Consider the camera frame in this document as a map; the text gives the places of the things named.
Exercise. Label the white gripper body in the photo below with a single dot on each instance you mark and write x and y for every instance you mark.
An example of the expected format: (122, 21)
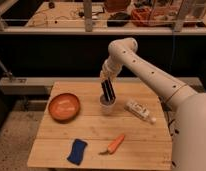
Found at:
(110, 70)

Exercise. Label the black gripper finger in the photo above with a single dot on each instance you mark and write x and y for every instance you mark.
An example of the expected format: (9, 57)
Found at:
(105, 91)
(111, 90)

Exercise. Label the white ceramic cup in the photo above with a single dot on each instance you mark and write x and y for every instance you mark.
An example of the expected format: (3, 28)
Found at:
(106, 106)

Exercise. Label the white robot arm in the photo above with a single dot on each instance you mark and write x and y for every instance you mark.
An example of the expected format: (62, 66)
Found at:
(189, 140)

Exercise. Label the blue eraser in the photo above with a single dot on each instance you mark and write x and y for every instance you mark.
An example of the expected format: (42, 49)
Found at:
(77, 151)

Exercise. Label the white glue bottle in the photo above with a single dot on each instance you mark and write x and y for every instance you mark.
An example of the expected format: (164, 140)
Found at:
(139, 111)

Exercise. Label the orange bowl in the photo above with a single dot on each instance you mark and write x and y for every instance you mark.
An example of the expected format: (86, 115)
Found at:
(64, 107)

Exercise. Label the black object on shelf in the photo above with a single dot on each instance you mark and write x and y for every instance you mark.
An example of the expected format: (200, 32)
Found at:
(118, 19)

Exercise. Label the wooden board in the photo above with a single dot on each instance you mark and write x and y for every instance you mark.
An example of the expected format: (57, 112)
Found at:
(146, 147)

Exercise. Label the red box on shelf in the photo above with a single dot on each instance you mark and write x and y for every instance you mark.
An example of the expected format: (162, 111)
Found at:
(140, 17)

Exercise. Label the orange carrot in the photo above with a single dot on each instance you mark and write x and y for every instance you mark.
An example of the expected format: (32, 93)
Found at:
(113, 146)

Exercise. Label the metal rail shelf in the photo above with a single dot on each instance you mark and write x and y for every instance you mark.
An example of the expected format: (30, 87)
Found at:
(87, 17)

